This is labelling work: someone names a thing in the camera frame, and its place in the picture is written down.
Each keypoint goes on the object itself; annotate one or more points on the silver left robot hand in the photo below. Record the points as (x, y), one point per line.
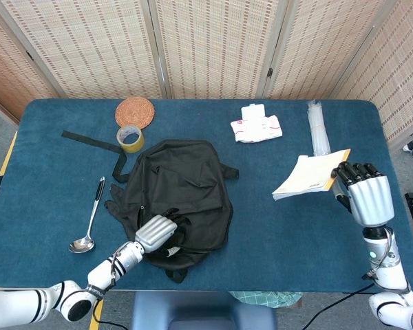
(155, 232)

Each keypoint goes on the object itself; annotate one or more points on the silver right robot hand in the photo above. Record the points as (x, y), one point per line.
(371, 199)

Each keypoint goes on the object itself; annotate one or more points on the black fabric backpack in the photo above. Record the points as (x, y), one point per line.
(186, 185)

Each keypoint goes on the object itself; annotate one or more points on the white book with yellow spine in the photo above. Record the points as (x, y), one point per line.
(306, 175)

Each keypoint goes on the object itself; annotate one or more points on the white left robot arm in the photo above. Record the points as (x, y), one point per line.
(103, 271)

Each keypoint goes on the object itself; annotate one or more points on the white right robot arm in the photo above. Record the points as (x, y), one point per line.
(382, 261)

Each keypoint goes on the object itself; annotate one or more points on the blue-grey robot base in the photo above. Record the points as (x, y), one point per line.
(192, 309)

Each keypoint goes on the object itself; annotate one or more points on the white shoe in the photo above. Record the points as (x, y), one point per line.
(410, 148)

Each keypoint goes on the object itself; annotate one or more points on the clear plastic straw bundle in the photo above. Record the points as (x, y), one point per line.
(318, 134)

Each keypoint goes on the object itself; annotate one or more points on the yellow packing tape roll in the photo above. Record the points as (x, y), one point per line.
(132, 147)

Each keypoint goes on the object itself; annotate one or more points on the blue felt table cover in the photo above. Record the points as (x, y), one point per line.
(278, 240)

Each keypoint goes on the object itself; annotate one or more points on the round woven rattan coaster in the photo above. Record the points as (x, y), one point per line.
(134, 111)

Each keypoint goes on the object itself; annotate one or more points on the green checked cloth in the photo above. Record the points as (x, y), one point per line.
(261, 298)

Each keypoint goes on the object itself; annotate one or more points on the white wet wipes pack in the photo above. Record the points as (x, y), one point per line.
(258, 129)

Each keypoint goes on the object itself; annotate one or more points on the woven bamboo folding screen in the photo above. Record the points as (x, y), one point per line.
(89, 51)

